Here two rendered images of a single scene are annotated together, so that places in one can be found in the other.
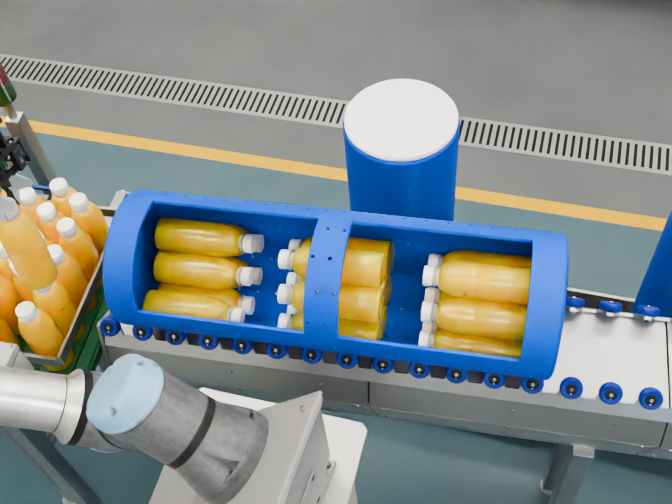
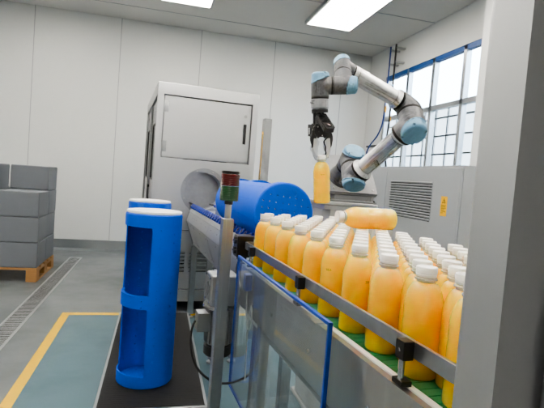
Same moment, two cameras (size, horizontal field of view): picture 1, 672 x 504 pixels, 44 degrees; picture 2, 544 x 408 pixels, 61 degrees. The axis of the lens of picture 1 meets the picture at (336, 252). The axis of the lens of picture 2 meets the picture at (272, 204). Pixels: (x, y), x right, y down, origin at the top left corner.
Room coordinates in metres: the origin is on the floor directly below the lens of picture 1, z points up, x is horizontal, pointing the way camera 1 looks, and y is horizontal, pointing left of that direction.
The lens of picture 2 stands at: (2.31, 2.10, 1.24)
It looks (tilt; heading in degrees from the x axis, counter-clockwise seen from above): 3 degrees down; 235
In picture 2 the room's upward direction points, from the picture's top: 5 degrees clockwise
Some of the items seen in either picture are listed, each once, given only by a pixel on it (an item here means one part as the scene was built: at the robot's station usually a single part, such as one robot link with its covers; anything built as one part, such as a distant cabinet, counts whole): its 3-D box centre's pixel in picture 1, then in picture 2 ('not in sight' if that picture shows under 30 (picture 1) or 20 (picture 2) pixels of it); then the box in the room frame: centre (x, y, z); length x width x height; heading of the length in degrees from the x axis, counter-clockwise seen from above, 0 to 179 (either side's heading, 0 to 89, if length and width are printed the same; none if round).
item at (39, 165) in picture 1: (85, 250); (215, 377); (1.54, 0.74, 0.55); 0.04 x 0.04 x 1.10; 73
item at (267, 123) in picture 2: not in sight; (258, 229); (0.34, -0.86, 0.85); 0.06 x 0.06 x 1.70; 73
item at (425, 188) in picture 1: (402, 230); (149, 295); (1.44, -0.20, 0.59); 0.28 x 0.28 x 0.88
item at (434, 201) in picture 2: not in sight; (404, 245); (-1.20, -0.70, 0.72); 2.15 x 0.54 x 1.45; 69
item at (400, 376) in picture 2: not in sight; (403, 361); (1.64, 1.58, 0.94); 0.03 x 0.02 x 0.08; 73
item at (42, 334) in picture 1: (44, 336); not in sight; (0.96, 0.64, 0.99); 0.07 x 0.07 x 0.19
